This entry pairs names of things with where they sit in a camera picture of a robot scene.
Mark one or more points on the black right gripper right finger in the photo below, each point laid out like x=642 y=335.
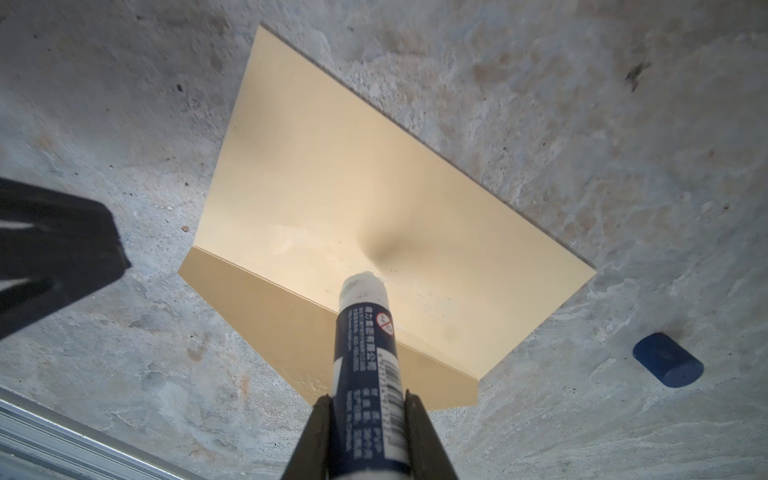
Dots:
x=428 y=458

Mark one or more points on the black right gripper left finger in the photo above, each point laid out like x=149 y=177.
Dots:
x=309 y=460

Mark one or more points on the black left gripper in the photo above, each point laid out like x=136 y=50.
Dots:
x=67 y=248

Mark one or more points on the white glue stick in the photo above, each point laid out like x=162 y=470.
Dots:
x=367 y=430

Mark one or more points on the tan kraft envelope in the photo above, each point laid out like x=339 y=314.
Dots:
x=314 y=185

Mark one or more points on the dark blue glue cap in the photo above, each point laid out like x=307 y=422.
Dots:
x=668 y=361

